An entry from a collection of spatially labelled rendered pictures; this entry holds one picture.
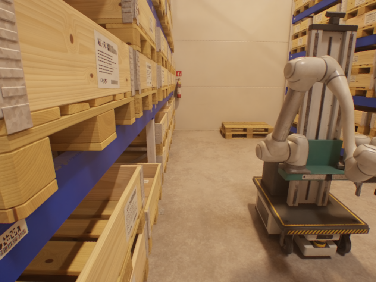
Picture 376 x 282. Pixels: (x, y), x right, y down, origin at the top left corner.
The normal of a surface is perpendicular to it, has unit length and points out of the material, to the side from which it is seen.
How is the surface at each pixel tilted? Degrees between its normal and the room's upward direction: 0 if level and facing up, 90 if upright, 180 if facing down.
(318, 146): 90
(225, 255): 0
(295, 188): 90
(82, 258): 0
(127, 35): 90
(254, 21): 90
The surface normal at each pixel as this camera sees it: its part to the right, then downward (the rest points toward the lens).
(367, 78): -1.00, 0.01
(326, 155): -0.04, 0.26
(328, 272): 0.00, -0.96
